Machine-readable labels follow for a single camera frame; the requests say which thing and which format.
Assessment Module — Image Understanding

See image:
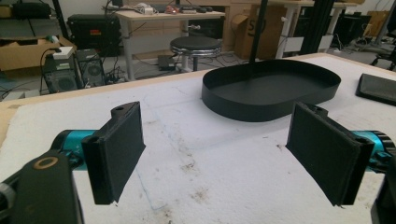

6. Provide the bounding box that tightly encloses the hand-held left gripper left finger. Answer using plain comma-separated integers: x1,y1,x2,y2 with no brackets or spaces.
81,101,147,205

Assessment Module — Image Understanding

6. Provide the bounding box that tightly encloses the white power adapter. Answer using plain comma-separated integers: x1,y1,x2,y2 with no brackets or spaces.
51,46,75,61

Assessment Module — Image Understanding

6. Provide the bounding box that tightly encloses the white-legged wooden desk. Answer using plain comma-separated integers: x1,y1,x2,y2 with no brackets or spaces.
267,0,359,60

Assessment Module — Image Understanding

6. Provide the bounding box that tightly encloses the black oval tray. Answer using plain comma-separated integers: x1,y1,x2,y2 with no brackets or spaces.
201,59,342,123

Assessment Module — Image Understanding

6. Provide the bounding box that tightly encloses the round black stool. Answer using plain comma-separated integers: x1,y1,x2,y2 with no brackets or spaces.
169,35,222,73

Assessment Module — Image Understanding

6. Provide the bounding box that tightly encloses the black flat tablet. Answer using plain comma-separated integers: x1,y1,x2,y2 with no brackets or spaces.
355,73,396,106

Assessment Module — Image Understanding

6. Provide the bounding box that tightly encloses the tall cardboard box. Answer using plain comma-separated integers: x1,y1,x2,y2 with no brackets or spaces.
231,4,288,61

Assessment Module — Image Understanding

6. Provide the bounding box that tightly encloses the light wooden desk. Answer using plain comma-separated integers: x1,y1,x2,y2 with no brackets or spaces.
114,8,226,82

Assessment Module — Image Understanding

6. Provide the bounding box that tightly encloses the black hard case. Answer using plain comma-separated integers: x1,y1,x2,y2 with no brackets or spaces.
66,13,122,58

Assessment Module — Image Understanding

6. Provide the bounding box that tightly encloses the brown cardboard box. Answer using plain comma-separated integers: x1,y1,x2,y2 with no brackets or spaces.
0,35,78,72

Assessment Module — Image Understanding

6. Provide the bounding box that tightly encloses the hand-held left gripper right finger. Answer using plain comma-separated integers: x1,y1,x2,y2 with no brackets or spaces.
285,101,375,207

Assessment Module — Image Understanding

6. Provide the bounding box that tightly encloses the black computer tower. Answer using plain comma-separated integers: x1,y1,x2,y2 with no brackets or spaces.
42,53,82,94
75,48,106,89

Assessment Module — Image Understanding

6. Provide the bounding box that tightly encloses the black aluminium frame post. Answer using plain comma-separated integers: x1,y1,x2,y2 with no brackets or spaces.
299,0,338,56

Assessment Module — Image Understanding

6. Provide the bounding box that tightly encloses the black metal stand pole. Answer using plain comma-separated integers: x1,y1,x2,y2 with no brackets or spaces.
248,0,269,64

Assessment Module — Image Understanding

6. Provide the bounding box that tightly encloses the black flat box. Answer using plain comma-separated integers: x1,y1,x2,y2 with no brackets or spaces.
157,54,177,71

